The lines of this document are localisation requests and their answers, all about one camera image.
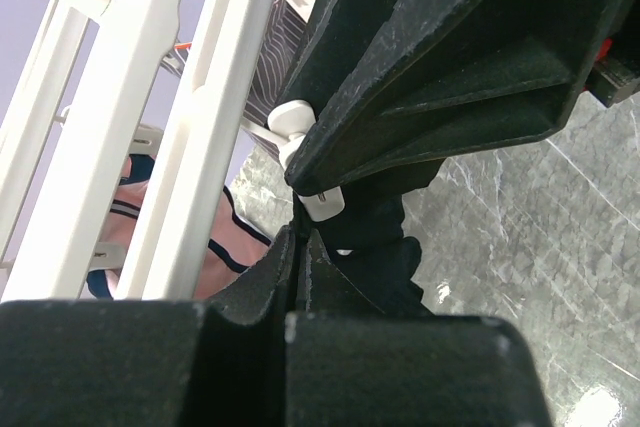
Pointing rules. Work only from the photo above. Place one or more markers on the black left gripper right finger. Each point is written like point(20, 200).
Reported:
point(347, 365)

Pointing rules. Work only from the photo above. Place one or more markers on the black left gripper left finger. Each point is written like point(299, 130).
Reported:
point(216, 362)

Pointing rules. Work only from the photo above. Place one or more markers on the grey striped underwear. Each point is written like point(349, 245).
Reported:
point(285, 26)

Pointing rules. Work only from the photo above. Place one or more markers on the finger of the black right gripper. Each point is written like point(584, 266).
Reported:
point(334, 40)
point(443, 78)

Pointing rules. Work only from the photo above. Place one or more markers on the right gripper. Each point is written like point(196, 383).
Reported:
point(614, 76)

